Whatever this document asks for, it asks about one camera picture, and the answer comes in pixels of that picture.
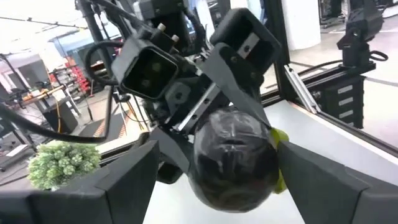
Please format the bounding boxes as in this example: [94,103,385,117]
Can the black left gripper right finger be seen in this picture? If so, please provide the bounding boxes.
[276,141,398,224]

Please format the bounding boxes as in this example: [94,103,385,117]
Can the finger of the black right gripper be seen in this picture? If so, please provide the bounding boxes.
[149,127,191,184]
[203,7,282,127]

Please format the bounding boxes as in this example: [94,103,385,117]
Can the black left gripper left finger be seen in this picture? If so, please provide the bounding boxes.
[0,139,161,224]

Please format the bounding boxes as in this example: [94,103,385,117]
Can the dark avocado half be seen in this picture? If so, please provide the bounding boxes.
[188,108,290,214]

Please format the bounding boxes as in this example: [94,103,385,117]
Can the green broccoli cluster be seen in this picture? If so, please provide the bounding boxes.
[27,140,102,191]

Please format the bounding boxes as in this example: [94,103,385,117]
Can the black hazard-striped floor mat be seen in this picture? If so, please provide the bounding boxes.
[77,111,141,139]

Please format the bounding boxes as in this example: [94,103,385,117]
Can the red storage shelf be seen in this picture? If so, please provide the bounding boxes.
[65,57,91,94]

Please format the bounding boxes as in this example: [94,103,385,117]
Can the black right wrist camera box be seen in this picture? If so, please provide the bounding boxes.
[111,37,180,100]

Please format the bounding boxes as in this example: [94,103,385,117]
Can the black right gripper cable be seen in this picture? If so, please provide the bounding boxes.
[0,40,125,144]

